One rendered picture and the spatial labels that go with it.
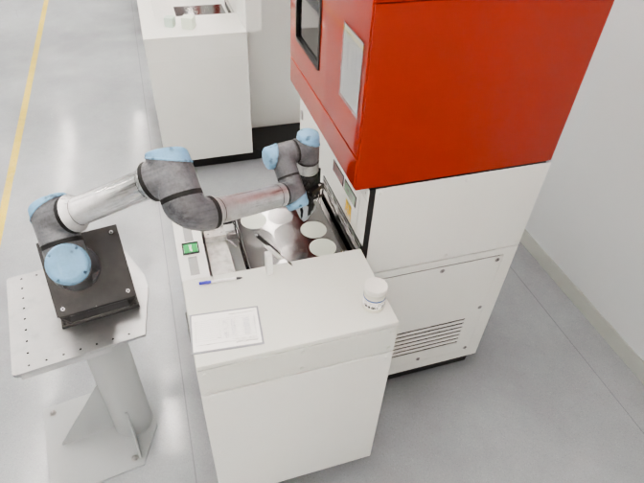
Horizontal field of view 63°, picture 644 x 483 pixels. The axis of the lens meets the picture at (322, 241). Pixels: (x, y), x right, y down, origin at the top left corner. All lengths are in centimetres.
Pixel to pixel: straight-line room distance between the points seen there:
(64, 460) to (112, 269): 102
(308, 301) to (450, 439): 117
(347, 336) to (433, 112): 72
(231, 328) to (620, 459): 191
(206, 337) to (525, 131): 121
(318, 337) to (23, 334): 97
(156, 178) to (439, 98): 83
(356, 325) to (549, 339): 167
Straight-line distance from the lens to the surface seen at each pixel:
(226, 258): 195
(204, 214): 146
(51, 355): 189
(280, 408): 184
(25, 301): 209
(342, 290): 172
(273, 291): 171
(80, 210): 163
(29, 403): 286
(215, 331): 162
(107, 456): 258
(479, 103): 172
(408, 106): 160
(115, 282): 188
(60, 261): 167
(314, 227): 204
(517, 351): 299
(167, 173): 145
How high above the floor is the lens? 223
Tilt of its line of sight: 42 degrees down
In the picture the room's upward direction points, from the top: 3 degrees clockwise
